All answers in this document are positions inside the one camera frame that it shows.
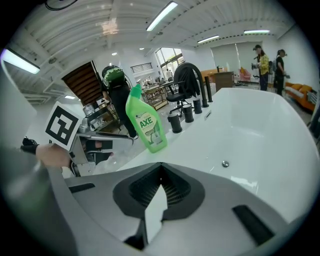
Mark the black round faucet knob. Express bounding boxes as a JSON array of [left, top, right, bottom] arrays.
[[192, 98, 203, 115], [181, 103, 195, 124], [167, 112, 184, 134]]

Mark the long ceiling light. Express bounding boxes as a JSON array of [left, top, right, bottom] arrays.
[[197, 34, 221, 44], [243, 29, 271, 36], [145, 0, 179, 32], [0, 48, 41, 75]]

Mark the gold metal shelf cart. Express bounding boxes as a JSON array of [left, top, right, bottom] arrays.
[[143, 85, 169, 111]]

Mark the brown wooden staircase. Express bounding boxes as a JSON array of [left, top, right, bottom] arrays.
[[61, 61, 106, 106]]

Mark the black hand shower stick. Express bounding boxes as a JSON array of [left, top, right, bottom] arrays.
[[204, 75, 214, 104]]

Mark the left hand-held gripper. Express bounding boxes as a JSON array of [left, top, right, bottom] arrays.
[[44, 101, 135, 177]]

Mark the black balcony railing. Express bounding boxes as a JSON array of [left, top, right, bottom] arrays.
[[130, 62, 153, 74]]

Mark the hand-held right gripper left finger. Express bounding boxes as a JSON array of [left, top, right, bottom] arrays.
[[64, 161, 163, 245]]

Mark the black office chair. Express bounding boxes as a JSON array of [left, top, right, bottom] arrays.
[[166, 63, 201, 119]]

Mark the green bottle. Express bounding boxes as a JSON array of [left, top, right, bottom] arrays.
[[125, 83, 169, 154]]

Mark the orange sofa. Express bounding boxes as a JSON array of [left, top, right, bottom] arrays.
[[284, 82, 317, 112]]

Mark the black jacket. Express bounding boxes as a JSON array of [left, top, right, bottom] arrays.
[[173, 64, 201, 99]]

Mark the green helmet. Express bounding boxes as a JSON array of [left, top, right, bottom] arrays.
[[101, 65, 125, 89]]

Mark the white bathtub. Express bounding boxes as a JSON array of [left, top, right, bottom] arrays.
[[116, 87, 320, 225]]

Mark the steel kitchen trolley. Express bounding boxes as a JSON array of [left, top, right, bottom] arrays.
[[82, 103, 121, 134]]

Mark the large glass window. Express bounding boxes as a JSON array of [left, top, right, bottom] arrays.
[[154, 47, 184, 76]]

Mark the brown wooden desk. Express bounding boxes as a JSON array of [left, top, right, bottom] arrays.
[[214, 70, 235, 92]]

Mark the pink armchair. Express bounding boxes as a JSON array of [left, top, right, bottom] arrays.
[[239, 67, 252, 82]]

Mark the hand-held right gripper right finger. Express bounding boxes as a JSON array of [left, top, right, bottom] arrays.
[[147, 161, 300, 256]]

